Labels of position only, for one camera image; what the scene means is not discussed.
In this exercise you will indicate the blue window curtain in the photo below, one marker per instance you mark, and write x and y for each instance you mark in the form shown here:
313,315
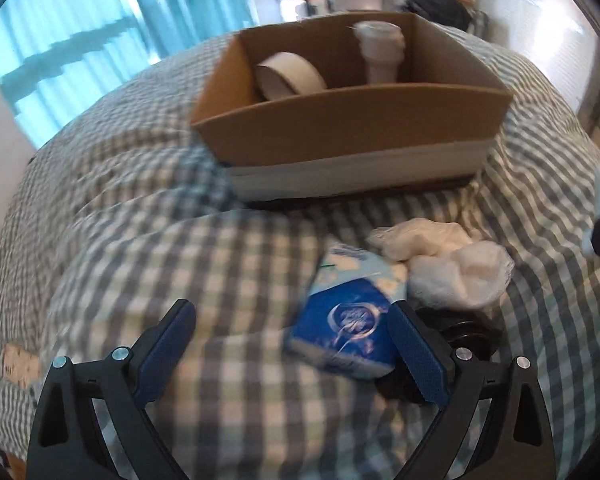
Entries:
100,25

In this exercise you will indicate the grey checkered blanket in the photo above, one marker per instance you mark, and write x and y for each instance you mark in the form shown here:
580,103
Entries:
260,280

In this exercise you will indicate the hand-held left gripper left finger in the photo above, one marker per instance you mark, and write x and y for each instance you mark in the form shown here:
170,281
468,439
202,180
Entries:
161,355

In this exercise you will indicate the black round object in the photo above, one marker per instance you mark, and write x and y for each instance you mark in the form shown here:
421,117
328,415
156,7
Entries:
455,330

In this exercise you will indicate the white plastic pipe fitting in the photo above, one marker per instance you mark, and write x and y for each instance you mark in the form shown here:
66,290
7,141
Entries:
378,50

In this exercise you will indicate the white crumpled cloth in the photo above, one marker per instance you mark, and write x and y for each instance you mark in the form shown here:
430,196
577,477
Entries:
447,262

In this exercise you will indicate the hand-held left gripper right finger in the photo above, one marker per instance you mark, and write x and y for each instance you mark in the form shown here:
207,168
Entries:
420,360

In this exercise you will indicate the black bag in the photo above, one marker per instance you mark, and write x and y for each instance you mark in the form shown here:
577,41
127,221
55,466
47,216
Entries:
440,7

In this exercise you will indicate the brown cardboard box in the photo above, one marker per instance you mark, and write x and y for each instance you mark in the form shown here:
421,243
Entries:
350,110

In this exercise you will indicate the blue tissue packet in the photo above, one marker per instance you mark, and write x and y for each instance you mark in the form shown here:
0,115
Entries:
347,317

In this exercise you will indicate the cardboard tape roll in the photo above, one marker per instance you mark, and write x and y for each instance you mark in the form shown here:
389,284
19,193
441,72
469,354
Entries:
290,77

